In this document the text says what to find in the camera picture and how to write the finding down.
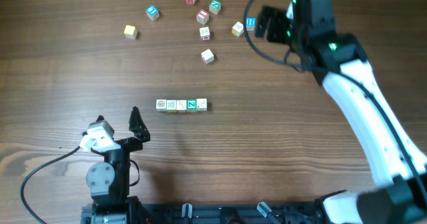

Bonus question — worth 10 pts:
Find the yellow edged wooden block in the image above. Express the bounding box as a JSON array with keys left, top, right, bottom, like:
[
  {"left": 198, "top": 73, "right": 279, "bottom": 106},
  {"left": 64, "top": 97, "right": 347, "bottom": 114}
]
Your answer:
[{"left": 166, "top": 99, "right": 177, "bottom": 113}]

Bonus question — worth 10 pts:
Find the green Z wooden block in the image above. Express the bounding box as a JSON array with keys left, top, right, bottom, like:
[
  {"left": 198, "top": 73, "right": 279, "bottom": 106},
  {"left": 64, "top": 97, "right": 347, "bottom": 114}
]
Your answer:
[{"left": 186, "top": 99, "right": 197, "bottom": 112}]

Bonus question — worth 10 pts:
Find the plain yellowish wooden block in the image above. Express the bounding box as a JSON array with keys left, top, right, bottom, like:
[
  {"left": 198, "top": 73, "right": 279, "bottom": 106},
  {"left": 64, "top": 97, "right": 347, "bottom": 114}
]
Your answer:
[{"left": 124, "top": 25, "right": 137, "bottom": 39}]

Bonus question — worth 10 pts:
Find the blue letter wooden block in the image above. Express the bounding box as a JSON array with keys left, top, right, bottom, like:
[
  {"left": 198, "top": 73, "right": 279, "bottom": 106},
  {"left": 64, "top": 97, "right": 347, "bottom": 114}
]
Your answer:
[{"left": 145, "top": 5, "right": 159, "bottom": 21}]

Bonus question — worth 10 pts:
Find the yellow sided wooden block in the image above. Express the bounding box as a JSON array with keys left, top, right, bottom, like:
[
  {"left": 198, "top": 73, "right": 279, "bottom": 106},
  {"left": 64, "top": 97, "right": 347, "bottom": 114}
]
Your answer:
[{"left": 232, "top": 21, "right": 244, "bottom": 37}]

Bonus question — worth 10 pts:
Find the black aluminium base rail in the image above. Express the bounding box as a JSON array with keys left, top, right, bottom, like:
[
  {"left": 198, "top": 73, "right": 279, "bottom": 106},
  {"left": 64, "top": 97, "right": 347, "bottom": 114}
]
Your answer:
[{"left": 79, "top": 200, "right": 334, "bottom": 224}]

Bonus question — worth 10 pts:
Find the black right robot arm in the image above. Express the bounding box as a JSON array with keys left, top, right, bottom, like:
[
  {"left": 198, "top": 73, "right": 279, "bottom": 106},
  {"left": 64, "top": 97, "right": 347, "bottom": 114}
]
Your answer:
[{"left": 256, "top": 0, "right": 426, "bottom": 223}]

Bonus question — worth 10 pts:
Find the red I wooden block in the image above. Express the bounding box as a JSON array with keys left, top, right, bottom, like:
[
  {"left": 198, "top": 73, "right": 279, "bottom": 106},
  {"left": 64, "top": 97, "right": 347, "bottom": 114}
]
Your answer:
[{"left": 196, "top": 9, "right": 209, "bottom": 25}]

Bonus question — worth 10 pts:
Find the white red striped block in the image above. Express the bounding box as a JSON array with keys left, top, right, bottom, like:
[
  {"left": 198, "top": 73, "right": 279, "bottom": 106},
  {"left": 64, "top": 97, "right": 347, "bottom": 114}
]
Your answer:
[{"left": 176, "top": 99, "right": 187, "bottom": 113}]

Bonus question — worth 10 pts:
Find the white green sided block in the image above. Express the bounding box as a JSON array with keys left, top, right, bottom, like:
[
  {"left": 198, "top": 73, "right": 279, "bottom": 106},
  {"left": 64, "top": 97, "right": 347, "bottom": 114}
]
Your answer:
[{"left": 196, "top": 99, "right": 207, "bottom": 111}]

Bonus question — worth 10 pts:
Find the blue H wooden block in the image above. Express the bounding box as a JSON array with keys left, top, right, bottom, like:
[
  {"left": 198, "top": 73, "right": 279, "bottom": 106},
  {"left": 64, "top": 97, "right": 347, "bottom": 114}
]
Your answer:
[{"left": 246, "top": 17, "right": 257, "bottom": 31}]

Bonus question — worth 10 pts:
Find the white red A block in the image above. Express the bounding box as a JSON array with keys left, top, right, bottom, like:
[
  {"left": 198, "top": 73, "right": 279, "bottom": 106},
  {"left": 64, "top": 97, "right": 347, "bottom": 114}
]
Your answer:
[{"left": 201, "top": 49, "right": 214, "bottom": 64}]

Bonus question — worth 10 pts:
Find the red drawing wooden block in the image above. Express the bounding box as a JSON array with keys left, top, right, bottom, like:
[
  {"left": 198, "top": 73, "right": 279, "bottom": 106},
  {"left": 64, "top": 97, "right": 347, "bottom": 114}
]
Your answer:
[{"left": 155, "top": 99, "right": 167, "bottom": 112}]

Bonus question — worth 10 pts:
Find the white red picture block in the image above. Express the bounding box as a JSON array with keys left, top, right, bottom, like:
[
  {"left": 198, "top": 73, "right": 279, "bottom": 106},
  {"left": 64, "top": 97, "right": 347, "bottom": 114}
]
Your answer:
[{"left": 199, "top": 27, "right": 211, "bottom": 41}]

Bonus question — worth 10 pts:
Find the green N wooden block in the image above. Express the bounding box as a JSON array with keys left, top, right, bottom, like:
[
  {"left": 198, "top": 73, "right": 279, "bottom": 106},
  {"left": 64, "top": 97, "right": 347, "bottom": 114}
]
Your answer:
[{"left": 209, "top": 0, "right": 222, "bottom": 15}]

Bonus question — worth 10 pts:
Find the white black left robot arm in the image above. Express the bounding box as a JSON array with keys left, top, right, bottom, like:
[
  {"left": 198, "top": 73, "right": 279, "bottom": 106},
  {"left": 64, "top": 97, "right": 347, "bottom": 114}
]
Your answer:
[{"left": 79, "top": 107, "right": 150, "bottom": 224}]

